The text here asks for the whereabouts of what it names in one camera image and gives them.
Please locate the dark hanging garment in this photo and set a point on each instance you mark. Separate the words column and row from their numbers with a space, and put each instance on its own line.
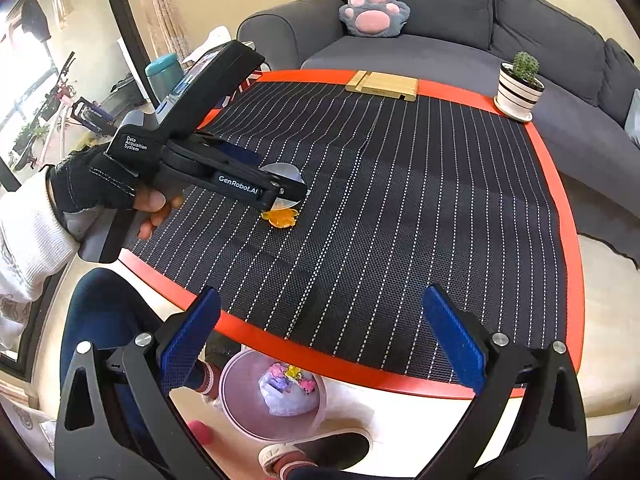
column 35, row 17

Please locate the green potted plants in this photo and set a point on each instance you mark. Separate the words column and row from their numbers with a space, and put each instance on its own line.
column 30, row 142

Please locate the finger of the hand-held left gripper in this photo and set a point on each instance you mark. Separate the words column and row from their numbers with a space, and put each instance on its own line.
column 235, row 180
column 235, row 152

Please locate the clear plastic bowl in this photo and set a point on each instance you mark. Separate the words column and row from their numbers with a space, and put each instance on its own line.
column 282, row 172

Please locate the person's left hand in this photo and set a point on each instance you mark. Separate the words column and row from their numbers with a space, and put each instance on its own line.
column 85, row 185

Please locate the red table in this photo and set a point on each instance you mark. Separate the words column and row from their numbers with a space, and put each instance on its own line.
column 280, row 332

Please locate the person's left forearm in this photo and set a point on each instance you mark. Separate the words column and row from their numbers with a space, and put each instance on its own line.
column 30, row 250

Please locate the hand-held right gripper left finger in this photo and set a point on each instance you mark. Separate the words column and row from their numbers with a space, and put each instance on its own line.
column 192, row 335

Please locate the black window frame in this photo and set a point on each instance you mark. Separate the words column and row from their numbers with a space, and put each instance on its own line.
column 122, row 20

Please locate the yellow banana toy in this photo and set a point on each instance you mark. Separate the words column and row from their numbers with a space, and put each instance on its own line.
column 292, row 372

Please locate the teal lidded container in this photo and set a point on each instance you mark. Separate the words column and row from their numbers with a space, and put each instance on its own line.
column 162, row 77

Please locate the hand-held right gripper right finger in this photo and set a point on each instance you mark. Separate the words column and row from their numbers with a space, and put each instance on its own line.
column 455, row 340

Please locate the pink scrap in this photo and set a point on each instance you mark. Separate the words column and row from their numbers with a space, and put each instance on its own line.
column 274, row 370
column 305, row 385

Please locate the light grey cushion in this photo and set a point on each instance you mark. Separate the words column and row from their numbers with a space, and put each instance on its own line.
column 634, row 120

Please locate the crumpled translucent plastic bag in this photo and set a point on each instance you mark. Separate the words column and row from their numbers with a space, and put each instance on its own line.
column 285, row 400

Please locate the black white-striped table mat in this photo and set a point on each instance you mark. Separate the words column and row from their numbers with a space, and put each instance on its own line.
column 400, row 210

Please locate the wooden phone stand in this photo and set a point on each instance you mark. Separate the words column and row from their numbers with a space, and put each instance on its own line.
column 385, row 85

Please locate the potted cactus striped pot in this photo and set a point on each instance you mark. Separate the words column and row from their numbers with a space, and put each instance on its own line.
column 517, row 92

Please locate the flag print cushion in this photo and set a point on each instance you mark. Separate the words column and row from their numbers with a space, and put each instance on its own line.
column 245, row 85

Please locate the pink translucent trash bin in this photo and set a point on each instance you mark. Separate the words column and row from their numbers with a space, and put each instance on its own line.
column 240, row 395

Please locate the beige curtain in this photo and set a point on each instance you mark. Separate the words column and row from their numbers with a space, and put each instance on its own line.
column 160, row 10

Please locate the person's left leg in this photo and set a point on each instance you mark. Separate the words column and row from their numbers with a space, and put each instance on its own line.
column 110, row 320

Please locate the grey fabric sofa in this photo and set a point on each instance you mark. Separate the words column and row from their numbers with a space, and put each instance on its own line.
column 450, row 20

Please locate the white metal stand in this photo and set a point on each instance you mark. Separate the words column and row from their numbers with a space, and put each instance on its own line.
column 75, row 110

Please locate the grey pink paw cushion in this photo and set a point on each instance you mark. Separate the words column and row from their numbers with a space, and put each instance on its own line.
column 372, row 15

